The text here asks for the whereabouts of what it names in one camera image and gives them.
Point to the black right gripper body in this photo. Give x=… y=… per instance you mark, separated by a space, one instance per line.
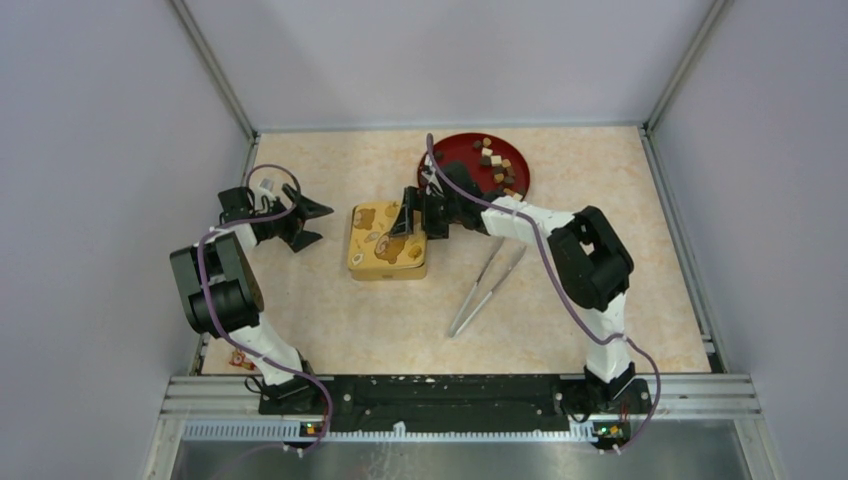
x=438 y=213

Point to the white cable duct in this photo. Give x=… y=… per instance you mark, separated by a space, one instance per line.
x=282 y=431

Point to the gold chocolate box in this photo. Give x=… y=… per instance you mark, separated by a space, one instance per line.
x=367 y=268

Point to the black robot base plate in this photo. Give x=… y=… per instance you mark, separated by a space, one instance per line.
x=498 y=403

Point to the red round tray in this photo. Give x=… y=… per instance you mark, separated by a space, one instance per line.
x=512 y=178

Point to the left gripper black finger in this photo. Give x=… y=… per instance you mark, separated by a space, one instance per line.
x=304 y=207
x=298 y=239

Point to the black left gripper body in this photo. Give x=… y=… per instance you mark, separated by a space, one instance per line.
x=285 y=224

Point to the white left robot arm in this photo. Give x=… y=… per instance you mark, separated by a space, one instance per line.
x=221 y=295

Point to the steel serving tongs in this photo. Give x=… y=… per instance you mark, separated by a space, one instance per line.
x=477 y=299

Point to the gold box lid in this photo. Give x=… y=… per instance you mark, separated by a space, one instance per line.
x=370 y=224

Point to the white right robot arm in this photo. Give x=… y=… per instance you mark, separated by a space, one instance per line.
x=583 y=255

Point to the orange owl sticker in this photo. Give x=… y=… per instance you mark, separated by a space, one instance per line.
x=240 y=360

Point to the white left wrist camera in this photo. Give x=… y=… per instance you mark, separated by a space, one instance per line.
x=265 y=188

